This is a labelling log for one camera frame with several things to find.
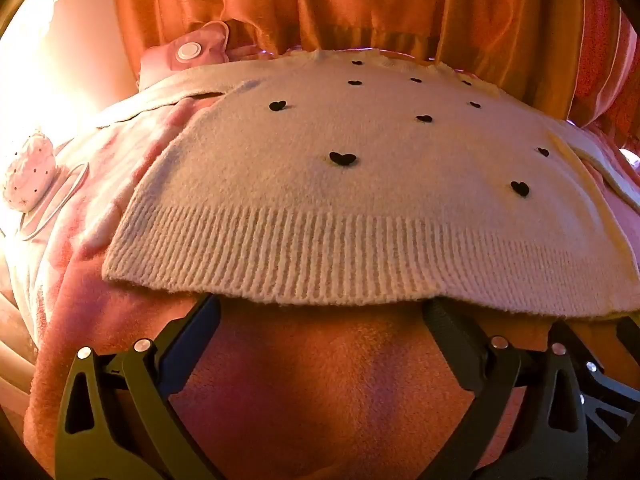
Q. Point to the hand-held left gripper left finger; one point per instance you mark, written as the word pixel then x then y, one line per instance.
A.
pixel 197 325

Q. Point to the pink fleece blanket white print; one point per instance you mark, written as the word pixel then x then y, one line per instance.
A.
pixel 325 385

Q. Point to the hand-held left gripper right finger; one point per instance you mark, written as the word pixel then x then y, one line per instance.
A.
pixel 450 330

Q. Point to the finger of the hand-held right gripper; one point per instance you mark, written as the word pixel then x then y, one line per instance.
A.
pixel 605 385

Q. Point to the pink striped curtain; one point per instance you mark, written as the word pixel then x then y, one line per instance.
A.
pixel 605 60

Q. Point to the pink cloth with white snap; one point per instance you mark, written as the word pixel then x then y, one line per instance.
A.
pixel 210 40

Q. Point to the orange satin curtain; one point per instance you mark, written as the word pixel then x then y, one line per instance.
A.
pixel 350 0

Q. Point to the cream knit sweater black hearts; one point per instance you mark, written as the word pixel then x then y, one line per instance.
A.
pixel 350 210

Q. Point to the pink polka-dot plush toy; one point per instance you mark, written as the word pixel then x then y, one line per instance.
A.
pixel 30 170

